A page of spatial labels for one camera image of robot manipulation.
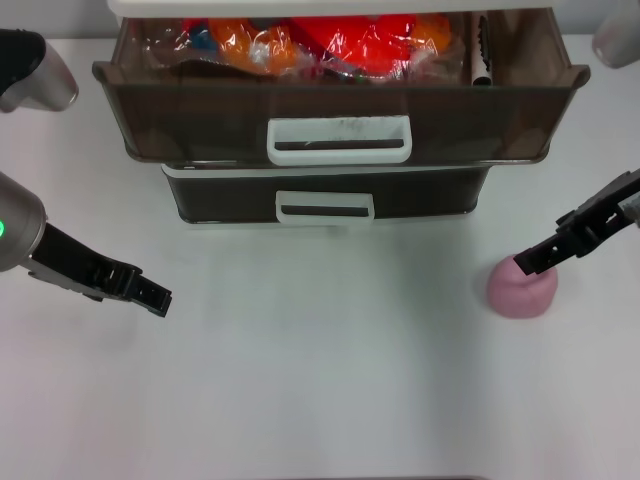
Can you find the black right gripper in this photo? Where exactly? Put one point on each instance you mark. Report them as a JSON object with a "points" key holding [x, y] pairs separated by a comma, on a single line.
{"points": [[602, 200]]}

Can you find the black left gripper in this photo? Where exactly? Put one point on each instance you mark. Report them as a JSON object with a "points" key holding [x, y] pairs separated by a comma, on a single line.
{"points": [[80, 265]]}

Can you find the pink peach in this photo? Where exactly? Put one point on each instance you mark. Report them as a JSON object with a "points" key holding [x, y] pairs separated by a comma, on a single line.
{"points": [[520, 297]]}

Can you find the brown translucent drawer with toys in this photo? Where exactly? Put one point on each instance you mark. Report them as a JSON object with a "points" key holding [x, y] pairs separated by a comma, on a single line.
{"points": [[200, 115]]}

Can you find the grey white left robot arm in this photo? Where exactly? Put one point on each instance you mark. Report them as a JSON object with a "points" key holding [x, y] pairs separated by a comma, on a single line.
{"points": [[20, 225]]}

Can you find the brown translucent closed drawer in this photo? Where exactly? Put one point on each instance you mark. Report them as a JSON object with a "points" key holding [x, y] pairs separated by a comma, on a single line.
{"points": [[225, 195]]}

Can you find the black serrated strip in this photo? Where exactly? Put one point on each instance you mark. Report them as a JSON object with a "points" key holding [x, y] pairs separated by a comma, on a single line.
{"points": [[486, 40]]}

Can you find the orange plastic toy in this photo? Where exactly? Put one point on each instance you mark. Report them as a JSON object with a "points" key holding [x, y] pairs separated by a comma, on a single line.
{"points": [[250, 40]]}

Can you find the red plastic toy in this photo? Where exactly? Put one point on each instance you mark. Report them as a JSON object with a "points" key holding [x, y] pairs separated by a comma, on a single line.
{"points": [[360, 40]]}

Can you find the clear plastic wrapping bag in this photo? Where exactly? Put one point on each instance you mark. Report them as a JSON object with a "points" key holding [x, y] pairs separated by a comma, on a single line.
{"points": [[320, 55]]}

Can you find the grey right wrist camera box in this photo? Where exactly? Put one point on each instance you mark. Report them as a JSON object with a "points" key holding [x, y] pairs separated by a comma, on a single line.
{"points": [[620, 40]]}

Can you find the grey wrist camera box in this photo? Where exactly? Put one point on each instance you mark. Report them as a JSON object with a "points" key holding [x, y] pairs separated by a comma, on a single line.
{"points": [[50, 85], [620, 40]]}

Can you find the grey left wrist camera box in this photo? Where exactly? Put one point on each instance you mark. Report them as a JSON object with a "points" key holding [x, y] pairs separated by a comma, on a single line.
{"points": [[50, 85]]}

